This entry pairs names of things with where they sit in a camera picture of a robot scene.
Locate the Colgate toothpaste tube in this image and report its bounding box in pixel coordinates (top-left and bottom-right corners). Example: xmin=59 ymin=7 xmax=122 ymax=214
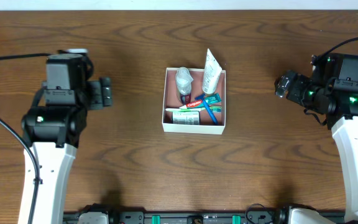
xmin=180 ymin=93 xmax=221 ymax=109

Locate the clear pump bottle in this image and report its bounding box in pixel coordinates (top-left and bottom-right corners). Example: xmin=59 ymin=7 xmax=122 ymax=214
xmin=175 ymin=67 xmax=193 ymax=105

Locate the white lotion tube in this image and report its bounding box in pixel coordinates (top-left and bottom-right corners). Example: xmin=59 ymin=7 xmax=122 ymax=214
xmin=202 ymin=49 xmax=222 ymax=95

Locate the green white toothbrush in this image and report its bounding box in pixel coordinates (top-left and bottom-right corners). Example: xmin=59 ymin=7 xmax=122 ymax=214
xmin=165 ymin=105 xmax=222 ymax=113

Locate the green white soap box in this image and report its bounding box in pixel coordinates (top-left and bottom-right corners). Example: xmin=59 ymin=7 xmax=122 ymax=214
xmin=172 ymin=111 xmax=200 ymax=125

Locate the blue disposable razor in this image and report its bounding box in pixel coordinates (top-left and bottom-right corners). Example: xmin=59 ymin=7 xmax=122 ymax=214
xmin=195 ymin=94 xmax=219 ymax=125

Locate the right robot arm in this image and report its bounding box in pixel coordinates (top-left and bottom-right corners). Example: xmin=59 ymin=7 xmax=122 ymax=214
xmin=275 ymin=53 xmax=358 ymax=223

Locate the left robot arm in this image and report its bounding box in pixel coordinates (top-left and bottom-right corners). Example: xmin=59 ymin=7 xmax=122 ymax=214
xmin=18 ymin=49 xmax=112 ymax=223

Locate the white open cardboard box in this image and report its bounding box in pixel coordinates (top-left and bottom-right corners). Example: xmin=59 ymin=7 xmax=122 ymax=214
xmin=162 ymin=68 xmax=226 ymax=134

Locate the left black cable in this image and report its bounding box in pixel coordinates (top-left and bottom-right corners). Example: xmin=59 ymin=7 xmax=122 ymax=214
xmin=0 ymin=52 xmax=54 ymax=224

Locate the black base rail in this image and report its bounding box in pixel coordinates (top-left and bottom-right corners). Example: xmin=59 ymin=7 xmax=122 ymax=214
xmin=63 ymin=210 xmax=347 ymax=224

